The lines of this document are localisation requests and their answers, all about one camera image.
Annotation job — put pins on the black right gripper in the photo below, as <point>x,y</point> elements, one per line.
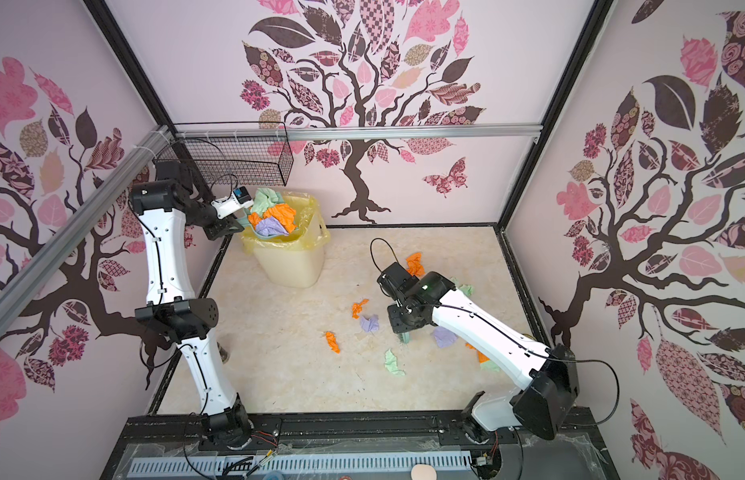
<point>396,323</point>

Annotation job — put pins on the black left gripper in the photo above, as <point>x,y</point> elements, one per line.
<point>221,226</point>

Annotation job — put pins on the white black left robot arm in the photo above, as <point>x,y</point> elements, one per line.
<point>177,198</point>

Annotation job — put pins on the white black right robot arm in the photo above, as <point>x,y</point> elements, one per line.
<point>546,384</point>

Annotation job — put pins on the large orange crumpled paper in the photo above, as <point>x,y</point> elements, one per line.
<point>415,265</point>

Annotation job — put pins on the flat orange crumpled paper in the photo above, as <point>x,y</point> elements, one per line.
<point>281,215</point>

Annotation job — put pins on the purple paper front cluster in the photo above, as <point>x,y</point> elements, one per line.
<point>443,337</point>

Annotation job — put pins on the purple paper near can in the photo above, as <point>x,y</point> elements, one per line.
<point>370,324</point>

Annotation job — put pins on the green crumpled paper far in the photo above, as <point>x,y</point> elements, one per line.
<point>467,289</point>

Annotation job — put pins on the small orange paper scrap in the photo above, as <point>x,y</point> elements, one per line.
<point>358,308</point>

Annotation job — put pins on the green paper front cluster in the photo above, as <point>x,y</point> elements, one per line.
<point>392,364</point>

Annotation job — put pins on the purple crumpled paper centre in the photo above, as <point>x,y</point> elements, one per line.
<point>269,228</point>

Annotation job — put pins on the orange paper near can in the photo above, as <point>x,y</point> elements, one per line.
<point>484,362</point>

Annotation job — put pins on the orange paper strip front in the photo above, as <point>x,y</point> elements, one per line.
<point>332,341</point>

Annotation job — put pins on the yellow lined trash bin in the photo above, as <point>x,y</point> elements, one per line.
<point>294,260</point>

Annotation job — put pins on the pink round disc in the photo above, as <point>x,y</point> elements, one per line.
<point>424,472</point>

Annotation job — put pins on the black wire basket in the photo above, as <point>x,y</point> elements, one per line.
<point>256,152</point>

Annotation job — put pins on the white slotted cable duct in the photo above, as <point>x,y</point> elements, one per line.
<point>296,465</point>

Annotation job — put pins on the aluminium rail bar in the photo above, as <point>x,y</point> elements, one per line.
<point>30,280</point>

